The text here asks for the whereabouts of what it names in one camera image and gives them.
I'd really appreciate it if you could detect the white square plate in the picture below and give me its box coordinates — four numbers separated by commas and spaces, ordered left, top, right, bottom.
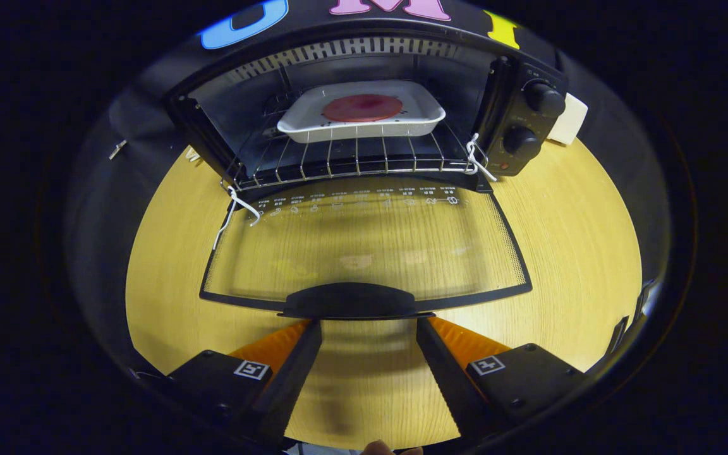
277, 80, 447, 144

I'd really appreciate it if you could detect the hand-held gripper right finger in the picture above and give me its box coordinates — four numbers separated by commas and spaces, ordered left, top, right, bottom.
416, 316, 587, 443

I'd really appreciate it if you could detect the white bread toaster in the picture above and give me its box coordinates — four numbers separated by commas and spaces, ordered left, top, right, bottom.
547, 94, 589, 146

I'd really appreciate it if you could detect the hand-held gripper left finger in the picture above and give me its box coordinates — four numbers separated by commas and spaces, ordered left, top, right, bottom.
168, 319, 324, 446

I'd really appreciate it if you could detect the pink ham slice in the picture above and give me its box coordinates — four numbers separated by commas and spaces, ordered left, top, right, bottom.
322, 94, 404, 123

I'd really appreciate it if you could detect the black backdrop cloth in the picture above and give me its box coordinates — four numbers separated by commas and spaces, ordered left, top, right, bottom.
67, 0, 592, 373

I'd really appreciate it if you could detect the metal wire oven rack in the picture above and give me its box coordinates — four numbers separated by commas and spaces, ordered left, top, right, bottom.
222, 123, 494, 191

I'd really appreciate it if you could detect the black toaster oven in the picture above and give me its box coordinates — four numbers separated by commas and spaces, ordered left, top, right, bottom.
163, 16, 570, 321

